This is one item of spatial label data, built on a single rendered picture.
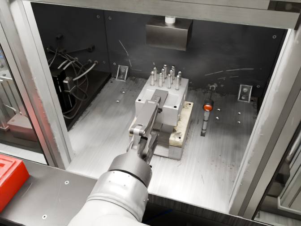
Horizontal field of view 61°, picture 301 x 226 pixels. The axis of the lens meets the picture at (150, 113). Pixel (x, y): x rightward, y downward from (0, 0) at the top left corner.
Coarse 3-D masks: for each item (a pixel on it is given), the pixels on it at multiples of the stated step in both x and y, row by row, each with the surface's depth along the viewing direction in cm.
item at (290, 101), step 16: (0, 16) 38; (32, 48) 42; (32, 96) 47; (48, 96) 49; (288, 96) 32; (288, 112) 34; (256, 128) 40; (48, 144) 55; (64, 144) 58; (272, 144) 38; (256, 176) 43; (240, 208) 49
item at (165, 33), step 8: (160, 16) 55; (152, 24) 51; (160, 24) 51; (168, 24) 51; (176, 24) 51; (184, 24) 51; (192, 24) 54; (152, 32) 52; (160, 32) 51; (168, 32) 51; (176, 32) 50; (184, 32) 50; (152, 40) 53; (160, 40) 52; (168, 40) 52; (176, 40) 51; (184, 40) 51; (168, 48) 53; (176, 48) 52; (184, 48) 52
